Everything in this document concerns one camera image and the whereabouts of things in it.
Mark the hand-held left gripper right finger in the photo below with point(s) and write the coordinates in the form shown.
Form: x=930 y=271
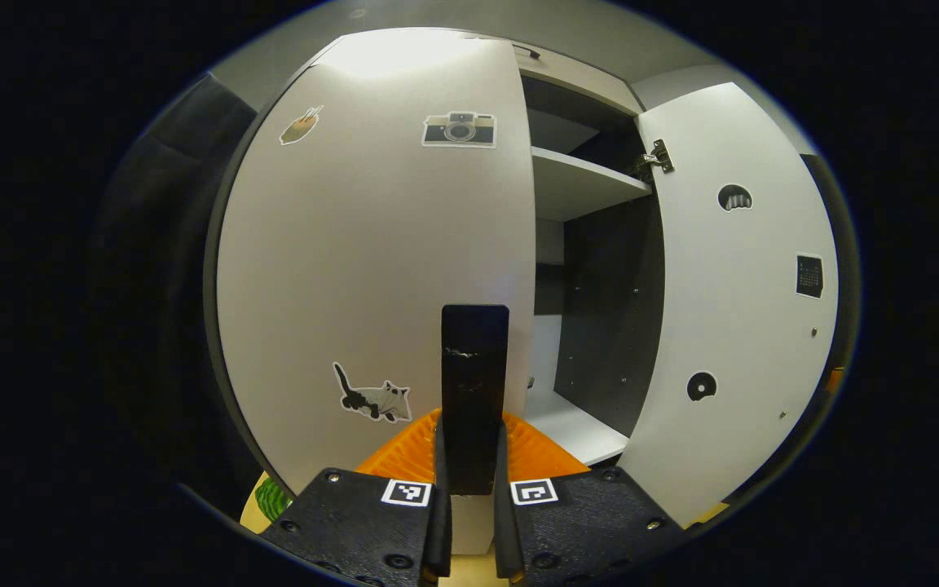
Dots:
x=502 y=530

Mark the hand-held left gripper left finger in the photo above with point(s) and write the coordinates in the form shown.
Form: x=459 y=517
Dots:
x=443 y=530

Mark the grey cabinet door headphone sticker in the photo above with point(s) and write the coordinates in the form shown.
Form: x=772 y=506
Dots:
x=738 y=326

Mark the white cabinet shelf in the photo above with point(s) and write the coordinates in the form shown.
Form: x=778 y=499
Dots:
x=575 y=424
x=575 y=183

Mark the metal door hinge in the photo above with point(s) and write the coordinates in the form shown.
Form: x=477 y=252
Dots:
x=655 y=156

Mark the grey cabinet top flap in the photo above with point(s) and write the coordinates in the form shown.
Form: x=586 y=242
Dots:
x=575 y=81

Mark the watermelon shaped toy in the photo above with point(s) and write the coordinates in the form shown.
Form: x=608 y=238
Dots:
x=274 y=501

